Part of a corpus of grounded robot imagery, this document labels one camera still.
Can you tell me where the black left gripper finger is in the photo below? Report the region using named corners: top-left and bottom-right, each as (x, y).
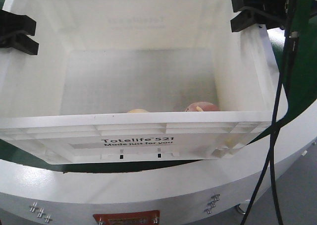
top-left (0, 10), bottom-right (36, 37)
top-left (0, 34), bottom-right (39, 56)

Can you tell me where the pink round plush toy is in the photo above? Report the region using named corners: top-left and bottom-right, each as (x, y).
top-left (185, 102), bottom-right (220, 112)

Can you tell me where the white plastic tote crate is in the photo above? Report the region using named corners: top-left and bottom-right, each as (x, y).
top-left (0, 0), bottom-right (278, 164)

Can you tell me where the cream yellow plush toy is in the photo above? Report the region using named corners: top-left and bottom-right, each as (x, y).
top-left (127, 109), bottom-right (149, 113)

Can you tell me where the green right circuit board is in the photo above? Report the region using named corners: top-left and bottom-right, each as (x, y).
top-left (285, 0), bottom-right (317, 38)

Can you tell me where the red label plate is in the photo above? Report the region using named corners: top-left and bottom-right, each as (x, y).
top-left (93, 210), bottom-right (160, 225)

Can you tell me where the black cable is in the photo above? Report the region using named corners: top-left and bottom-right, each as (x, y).
top-left (239, 31), bottom-right (302, 225)
top-left (269, 0), bottom-right (298, 225)

